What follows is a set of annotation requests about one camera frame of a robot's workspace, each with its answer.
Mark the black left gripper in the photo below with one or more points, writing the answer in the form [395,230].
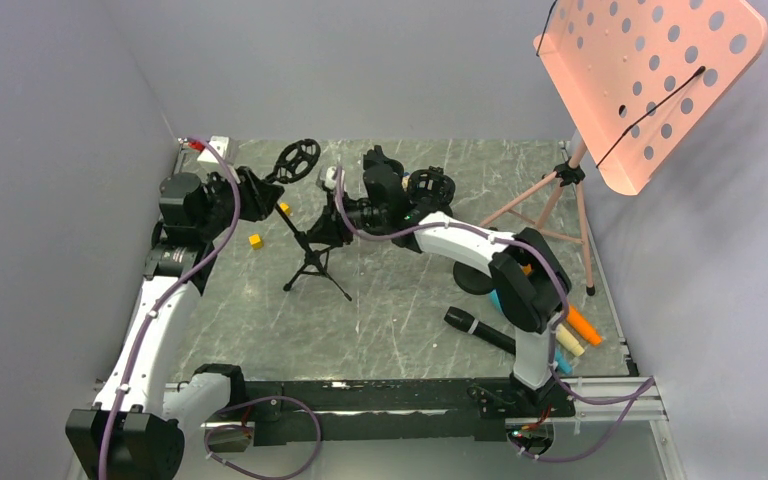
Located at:
[258,197]

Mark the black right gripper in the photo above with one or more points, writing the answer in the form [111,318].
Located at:
[331,228]

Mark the black tripod shock-mount stand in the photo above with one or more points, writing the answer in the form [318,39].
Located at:
[293,164]

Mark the black shock-mount round stand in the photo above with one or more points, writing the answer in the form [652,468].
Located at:
[431,187]

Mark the black round-base clip stand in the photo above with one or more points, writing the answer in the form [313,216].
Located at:
[471,280]

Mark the black microphone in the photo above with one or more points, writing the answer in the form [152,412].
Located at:
[467,323]

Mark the cream yellow microphone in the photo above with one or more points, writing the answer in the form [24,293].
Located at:
[568,340]

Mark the orange microphone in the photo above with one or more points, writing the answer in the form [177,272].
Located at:
[583,327]

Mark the blue microphone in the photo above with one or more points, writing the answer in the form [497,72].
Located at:
[561,364]

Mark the black round-base tall stand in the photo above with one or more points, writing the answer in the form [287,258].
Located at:
[376,157]

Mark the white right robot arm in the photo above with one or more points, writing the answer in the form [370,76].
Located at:
[531,286]

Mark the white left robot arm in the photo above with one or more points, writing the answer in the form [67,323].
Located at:
[136,428]

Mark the pink perforated music stand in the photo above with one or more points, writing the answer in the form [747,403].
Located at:
[636,78]

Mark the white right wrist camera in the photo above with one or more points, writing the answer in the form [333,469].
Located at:
[330,180]

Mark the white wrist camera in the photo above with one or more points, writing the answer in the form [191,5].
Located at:
[220,146]
[330,180]

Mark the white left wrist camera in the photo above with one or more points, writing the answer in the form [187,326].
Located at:
[220,146]

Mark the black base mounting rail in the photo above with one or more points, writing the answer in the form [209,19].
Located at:
[482,409]

